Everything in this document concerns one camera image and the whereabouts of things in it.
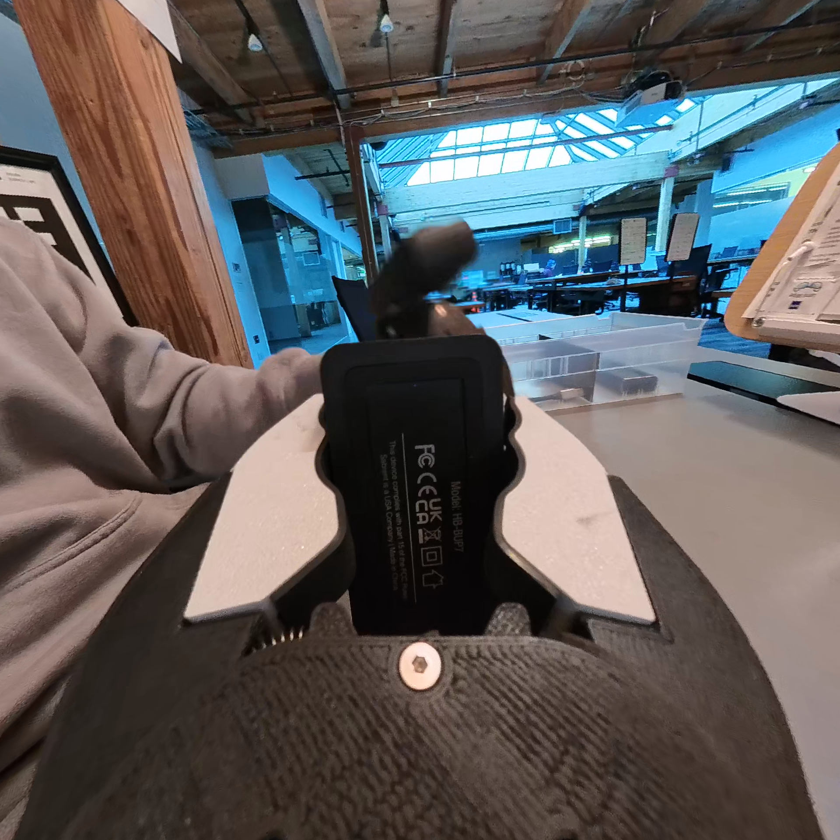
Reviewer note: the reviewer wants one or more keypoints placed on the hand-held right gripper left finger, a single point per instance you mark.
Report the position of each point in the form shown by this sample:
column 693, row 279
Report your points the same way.
column 262, row 518

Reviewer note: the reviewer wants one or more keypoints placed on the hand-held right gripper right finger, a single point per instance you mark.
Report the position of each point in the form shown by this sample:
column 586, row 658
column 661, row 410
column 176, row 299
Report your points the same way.
column 571, row 525

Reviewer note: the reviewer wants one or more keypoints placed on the matte black USB hub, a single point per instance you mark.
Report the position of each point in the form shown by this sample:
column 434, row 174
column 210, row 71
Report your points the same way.
column 407, row 426

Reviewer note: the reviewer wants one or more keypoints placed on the person's left forearm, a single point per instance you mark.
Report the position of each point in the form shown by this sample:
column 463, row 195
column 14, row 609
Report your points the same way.
column 262, row 400

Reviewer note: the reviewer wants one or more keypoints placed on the clear plastic bin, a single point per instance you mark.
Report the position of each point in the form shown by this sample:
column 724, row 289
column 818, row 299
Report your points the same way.
column 623, row 367

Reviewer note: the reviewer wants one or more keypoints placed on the white standing sign board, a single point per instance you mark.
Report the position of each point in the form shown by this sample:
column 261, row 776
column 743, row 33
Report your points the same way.
column 633, row 239
column 682, row 236

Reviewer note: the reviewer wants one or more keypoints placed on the white ceiling lamp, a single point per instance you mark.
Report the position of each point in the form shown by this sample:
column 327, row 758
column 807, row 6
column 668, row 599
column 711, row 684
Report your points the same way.
column 254, row 43
column 386, row 23

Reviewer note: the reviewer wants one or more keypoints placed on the black office chair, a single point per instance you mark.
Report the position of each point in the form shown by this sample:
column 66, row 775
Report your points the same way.
column 695, row 275

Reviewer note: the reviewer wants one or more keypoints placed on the ceiling projector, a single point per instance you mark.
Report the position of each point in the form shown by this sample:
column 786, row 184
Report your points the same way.
column 649, row 98

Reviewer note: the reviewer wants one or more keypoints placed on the wooden clipboard stand with papers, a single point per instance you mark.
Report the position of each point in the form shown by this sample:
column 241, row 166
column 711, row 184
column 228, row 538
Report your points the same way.
column 814, row 262

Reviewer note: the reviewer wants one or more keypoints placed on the white paper sheet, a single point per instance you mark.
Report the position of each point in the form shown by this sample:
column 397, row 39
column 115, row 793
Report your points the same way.
column 157, row 23

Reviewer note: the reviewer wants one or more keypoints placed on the framed black white tag poster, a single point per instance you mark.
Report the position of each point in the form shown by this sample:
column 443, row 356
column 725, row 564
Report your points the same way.
column 39, row 197

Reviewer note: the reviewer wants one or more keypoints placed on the wooden support post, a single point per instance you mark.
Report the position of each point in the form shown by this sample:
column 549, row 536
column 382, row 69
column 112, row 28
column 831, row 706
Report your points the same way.
column 131, row 164

